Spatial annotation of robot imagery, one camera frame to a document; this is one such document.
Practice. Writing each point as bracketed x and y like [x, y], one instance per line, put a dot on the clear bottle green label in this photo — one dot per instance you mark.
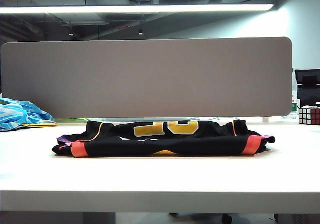
[294, 106]

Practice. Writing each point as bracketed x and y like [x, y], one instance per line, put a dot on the black office chair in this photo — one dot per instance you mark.
[308, 94]

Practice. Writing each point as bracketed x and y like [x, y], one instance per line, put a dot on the green white flat packet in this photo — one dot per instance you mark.
[72, 119]

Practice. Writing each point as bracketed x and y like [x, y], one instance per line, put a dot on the black chair base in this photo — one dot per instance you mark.
[226, 218]

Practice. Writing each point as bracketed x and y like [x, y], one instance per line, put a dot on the long ceiling light strip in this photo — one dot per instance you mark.
[137, 8]

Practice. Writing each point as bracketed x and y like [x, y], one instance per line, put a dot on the blue striped cloth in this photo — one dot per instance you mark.
[15, 114]

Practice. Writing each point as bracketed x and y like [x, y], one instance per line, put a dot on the black basketball jersey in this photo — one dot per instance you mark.
[162, 144]

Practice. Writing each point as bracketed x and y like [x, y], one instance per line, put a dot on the grey under-desk cabinet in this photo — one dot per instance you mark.
[297, 219]

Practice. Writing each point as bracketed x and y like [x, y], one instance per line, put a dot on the grey desk leg panel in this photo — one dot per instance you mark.
[57, 218]

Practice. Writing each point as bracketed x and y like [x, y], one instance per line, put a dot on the brown fabric desk divider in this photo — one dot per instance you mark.
[150, 76]

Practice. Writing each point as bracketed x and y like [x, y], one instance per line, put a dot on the Rubik's cube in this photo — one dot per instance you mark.
[308, 115]

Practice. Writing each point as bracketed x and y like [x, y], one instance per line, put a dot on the yellow flat cloth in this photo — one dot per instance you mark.
[40, 124]

